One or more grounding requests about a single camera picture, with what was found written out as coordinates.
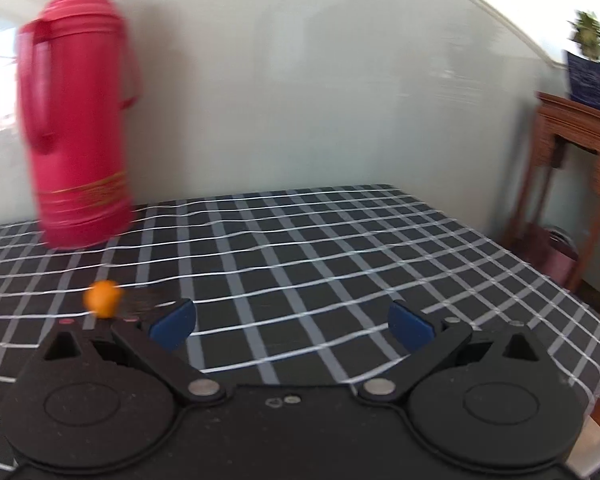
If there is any small orange kumquat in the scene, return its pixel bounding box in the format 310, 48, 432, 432
83, 280, 123, 318

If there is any black white checkered tablecloth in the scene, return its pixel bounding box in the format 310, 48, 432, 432
0, 184, 600, 479

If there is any pink bag under stand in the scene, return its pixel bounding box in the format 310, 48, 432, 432
515, 223, 579, 286

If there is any red thermos flask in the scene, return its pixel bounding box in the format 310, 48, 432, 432
16, 0, 142, 249

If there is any carved wooden plant stand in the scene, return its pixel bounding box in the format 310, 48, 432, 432
502, 91, 600, 292

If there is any blue patterned flower pot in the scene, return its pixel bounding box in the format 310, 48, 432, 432
565, 51, 600, 110

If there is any green potted plant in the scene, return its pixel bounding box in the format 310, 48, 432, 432
571, 11, 600, 62

